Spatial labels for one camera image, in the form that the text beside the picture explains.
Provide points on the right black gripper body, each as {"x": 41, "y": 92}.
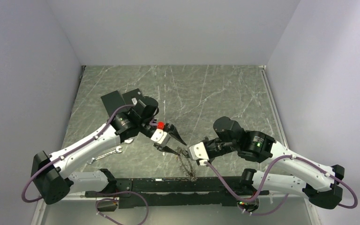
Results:
{"x": 218, "y": 147}

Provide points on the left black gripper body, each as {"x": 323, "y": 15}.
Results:
{"x": 146, "y": 129}

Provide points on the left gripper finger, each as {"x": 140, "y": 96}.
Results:
{"x": 167, "y": 149}
{"x": 173, "y": 132}

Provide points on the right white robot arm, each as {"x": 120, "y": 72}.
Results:
{"x": 318, "y": 183}

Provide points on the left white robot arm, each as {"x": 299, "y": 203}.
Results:
{"x": 54, "y": 174}

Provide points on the black box with label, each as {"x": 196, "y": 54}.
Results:
{"x": 131, "y": 97}

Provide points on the black box lid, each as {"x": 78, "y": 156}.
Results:
{"x": 112, "y": 101}

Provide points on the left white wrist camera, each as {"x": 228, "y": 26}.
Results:
{"x": 160, "y": 137}

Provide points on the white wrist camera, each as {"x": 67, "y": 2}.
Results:
{"x": 160, "y": 137}
{"x": 198, "y": 153}

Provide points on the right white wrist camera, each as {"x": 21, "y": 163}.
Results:
{"x": 198, "y": 153}

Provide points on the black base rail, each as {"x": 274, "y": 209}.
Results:
{"x": 137, "y": 192}

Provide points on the aluminium frame rail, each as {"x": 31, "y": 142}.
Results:
{"x": 284, "y": 167}

